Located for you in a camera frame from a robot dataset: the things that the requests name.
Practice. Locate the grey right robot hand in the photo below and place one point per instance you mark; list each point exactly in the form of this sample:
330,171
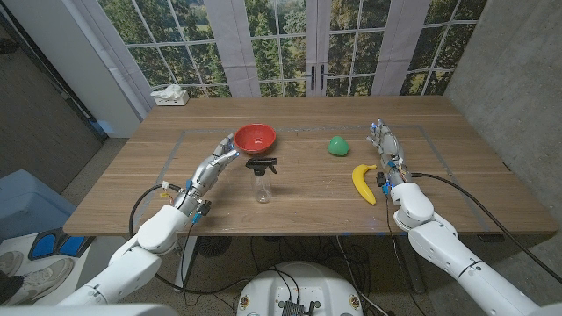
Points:
388,147

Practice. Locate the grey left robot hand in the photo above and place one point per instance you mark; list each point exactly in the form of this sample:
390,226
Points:
206,173

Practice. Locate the clear spray bottle black head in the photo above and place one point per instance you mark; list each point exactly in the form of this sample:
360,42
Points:
261,166

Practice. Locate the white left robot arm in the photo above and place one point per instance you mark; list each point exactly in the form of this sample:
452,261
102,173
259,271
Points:
136,263

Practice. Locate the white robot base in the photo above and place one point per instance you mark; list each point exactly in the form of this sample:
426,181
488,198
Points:
303,285

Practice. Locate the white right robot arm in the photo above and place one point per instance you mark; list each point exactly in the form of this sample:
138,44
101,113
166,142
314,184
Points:
443,254

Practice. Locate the yellow toy banana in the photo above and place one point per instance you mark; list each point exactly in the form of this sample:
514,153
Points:
362,184

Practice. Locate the green toy apple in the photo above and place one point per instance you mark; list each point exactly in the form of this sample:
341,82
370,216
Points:
339,145

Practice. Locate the red bowl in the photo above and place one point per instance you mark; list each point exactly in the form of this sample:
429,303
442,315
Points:
254,138

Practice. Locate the round black floor fan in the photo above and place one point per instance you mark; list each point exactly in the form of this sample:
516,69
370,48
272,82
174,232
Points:
213,246

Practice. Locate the white tissue box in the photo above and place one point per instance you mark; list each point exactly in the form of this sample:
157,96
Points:
172,98

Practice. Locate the white table leg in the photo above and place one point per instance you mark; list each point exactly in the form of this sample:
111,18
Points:
184,267

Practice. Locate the grey table leg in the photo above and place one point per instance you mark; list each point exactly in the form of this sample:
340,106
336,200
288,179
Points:
415,276

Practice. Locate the printed window backdrop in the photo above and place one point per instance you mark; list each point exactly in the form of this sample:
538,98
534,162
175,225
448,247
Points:
272,44

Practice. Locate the blue and black foot pedal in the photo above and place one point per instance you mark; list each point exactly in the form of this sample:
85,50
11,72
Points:
44,246

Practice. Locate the white robot chest edge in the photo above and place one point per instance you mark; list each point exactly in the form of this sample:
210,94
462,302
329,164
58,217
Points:
88,310

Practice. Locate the blue-grey box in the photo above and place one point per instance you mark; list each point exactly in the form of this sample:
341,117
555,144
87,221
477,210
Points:
26,202

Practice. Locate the large grey sneaker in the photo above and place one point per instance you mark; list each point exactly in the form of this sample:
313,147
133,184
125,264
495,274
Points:
44,278

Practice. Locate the small grey sneaker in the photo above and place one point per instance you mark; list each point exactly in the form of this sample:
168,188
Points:
9,262

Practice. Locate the dark trouser leg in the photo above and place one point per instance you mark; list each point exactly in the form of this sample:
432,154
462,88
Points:
9,285

